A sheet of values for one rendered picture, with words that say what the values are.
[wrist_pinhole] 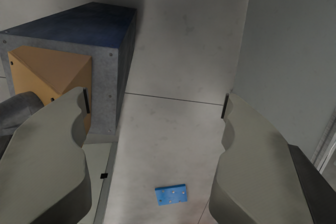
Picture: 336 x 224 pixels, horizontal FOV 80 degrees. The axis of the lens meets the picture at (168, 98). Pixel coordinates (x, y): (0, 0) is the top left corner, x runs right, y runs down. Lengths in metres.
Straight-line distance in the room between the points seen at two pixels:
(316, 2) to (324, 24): 0.11
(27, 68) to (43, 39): 0.14
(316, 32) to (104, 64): 0.85
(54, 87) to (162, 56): 1.27
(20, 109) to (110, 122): 0.29
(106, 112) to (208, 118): 1.42
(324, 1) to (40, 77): 1.00
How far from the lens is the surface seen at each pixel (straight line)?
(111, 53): 0.58
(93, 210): 1.66
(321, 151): 1.06
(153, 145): 2.10
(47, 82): 0.44
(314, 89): 1.06
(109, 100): 0.64
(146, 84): 1.71
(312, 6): 1.11
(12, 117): 0.48
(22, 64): 0.53
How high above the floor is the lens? 1.54
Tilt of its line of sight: 60 degrees down
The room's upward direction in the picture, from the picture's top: 170 degrees clockwise
